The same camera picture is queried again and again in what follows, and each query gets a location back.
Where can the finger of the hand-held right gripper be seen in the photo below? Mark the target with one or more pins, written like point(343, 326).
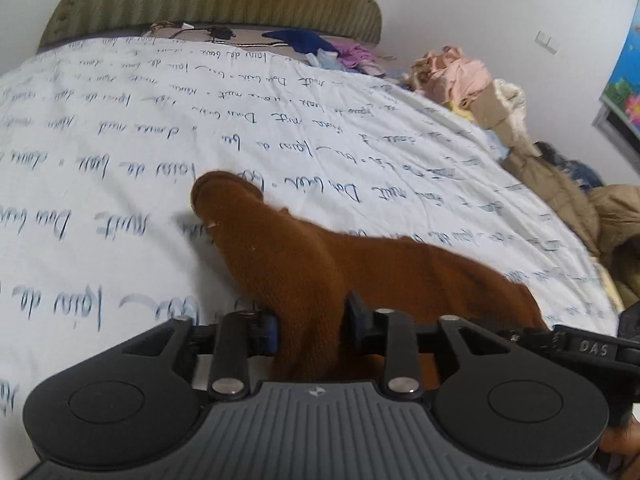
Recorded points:
point(530, 340)

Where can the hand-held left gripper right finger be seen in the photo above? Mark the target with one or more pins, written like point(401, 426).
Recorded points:
point(356, 320)

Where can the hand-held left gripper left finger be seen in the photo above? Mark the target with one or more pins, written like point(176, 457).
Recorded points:
point(270, 332)

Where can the brown fleece garment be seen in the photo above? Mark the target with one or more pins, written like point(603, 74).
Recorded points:
point(325, 270)

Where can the person's right hand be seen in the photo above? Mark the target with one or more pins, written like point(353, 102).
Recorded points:
point(622, 437)

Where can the tan jacket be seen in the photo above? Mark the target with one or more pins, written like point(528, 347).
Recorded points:
point(565, 200)

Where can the blue jeans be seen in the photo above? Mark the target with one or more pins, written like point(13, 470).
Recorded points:
point(575, 170)

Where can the white script-printed bedsheet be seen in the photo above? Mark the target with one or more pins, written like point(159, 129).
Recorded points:
point(125, 160)

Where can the pink crumpled cloth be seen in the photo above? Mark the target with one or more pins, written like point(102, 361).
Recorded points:
point(455, 77)

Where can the purple cloth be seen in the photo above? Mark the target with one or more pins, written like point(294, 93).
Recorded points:
point(357, 55)

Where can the dark blue cloth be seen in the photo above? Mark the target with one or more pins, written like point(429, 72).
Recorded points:
point(297, 39)

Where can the colourful wall poster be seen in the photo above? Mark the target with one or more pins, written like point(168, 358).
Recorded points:
point(625, 85)

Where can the white wall switch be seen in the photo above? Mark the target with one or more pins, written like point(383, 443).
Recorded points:
point(547, 41)

